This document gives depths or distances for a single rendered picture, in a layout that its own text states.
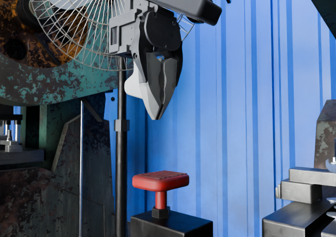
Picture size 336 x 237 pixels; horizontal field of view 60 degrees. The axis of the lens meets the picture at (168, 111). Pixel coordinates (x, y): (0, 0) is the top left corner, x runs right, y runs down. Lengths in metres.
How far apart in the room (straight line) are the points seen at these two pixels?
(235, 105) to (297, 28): 0.56
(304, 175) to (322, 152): 0.26
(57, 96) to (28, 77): 0.15
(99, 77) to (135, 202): 1.30
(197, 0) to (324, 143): 0.53
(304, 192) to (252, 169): 1.30
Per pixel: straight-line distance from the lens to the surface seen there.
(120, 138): 1.03
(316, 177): 0.53
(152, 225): 0.39
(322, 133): 0.80
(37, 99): 1.38
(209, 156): 2.00
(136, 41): 0.39
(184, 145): 2.12
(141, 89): 0.39
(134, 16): 0.42
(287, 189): 0.54
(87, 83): 1.49
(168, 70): 0.42
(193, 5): 0.37
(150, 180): 0.38
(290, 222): 0.42
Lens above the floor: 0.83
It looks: 3 degrees up
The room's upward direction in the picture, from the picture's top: straight up
